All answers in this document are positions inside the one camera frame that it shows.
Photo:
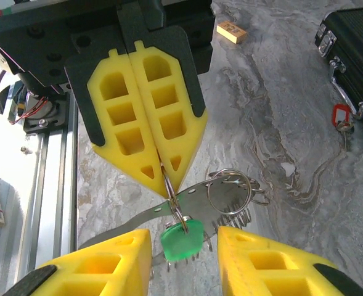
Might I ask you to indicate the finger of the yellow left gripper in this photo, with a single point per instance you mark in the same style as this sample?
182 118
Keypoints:
187 129
144 160

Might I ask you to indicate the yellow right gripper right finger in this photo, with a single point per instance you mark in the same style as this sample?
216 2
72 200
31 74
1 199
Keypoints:
239 277

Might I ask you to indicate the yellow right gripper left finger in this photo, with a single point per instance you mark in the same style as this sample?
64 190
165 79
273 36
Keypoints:
132 271

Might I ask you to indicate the silver split keyring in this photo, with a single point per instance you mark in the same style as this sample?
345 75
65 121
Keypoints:
173 202

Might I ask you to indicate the green key tag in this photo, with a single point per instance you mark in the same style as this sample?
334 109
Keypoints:
181 246

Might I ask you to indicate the metal key holder with rings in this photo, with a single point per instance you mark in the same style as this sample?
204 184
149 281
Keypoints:
199 197

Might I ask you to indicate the small wooden block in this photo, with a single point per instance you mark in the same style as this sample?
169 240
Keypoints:
230 31

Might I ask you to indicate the key with red tag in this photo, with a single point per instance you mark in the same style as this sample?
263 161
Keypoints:
341 115

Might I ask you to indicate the black hard case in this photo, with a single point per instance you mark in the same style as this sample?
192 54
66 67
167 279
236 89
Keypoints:
353 37

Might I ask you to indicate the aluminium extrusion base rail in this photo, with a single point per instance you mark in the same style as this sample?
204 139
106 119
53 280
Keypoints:
55 185

